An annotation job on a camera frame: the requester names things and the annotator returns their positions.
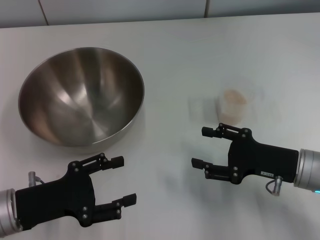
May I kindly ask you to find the right arm connector cable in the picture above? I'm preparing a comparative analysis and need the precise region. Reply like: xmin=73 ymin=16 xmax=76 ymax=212
xmin=265 ymin=175 xmax=284 ymax=196

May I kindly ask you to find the clear plastic measuring cup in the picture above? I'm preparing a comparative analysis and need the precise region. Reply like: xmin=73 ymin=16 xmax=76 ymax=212
xmin=215 ymin=76 xmax=265 ymax=126

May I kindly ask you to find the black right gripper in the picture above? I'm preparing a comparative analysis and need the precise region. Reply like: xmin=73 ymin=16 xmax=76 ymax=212
xmin=191 ymin=122 xmax=300 ymax=186

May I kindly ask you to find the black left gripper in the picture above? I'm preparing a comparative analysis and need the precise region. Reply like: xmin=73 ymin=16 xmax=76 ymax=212
xmin=15 ymin=152 xmax=138 ymax=231

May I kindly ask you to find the stainless steel mixing bowl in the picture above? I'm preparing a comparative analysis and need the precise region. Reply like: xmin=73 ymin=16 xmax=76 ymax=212
xmin=17 ymin=46 xmax=145 ymax=154

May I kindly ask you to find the white uncooked rice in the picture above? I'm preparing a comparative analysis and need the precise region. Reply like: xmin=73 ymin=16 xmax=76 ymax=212
xmin=217 ymin=88 xmax=248 ymax=125

